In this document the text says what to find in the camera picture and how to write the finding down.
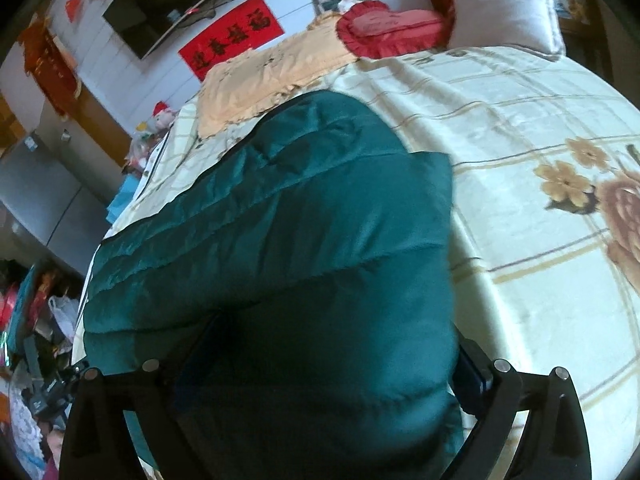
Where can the red hanging decoration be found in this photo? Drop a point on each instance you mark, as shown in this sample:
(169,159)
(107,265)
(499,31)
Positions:
(50,65)

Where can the white pillow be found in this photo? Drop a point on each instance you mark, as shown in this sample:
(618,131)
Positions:
(500,10)

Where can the red heart pillow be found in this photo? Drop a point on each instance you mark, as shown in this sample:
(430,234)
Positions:
(390,27)

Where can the peach blanket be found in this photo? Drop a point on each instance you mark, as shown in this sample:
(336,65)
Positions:
(260,75)

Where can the wooden door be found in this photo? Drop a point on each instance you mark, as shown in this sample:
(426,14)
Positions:
(95,115)

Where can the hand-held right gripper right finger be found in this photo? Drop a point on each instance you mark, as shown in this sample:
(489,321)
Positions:
(472,375)

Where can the doll with red hat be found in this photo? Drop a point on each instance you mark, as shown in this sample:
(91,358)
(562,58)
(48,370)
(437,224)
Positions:
(162,116)

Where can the grey refrigerator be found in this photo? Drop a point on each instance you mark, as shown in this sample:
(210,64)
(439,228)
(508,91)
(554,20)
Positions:
(45,200)

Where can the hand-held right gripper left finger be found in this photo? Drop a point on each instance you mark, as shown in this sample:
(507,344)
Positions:
(155,385)

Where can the black television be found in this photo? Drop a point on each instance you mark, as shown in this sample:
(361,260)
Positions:
(160,0)

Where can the white plastic bag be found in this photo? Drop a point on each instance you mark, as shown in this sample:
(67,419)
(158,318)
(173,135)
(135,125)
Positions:
(64,315)

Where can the floral cream bedspread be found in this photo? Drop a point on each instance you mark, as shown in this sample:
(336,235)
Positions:
(525,110)

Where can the blue box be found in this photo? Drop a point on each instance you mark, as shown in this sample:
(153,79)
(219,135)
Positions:
(120,200)

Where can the pile of colourful clutter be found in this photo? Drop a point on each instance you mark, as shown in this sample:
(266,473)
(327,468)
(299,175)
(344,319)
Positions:
(30,310)

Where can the red wall banner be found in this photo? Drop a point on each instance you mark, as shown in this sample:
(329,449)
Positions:
(230,35)

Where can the green puffer jacket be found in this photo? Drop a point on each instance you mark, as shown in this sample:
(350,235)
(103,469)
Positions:
(300,235)

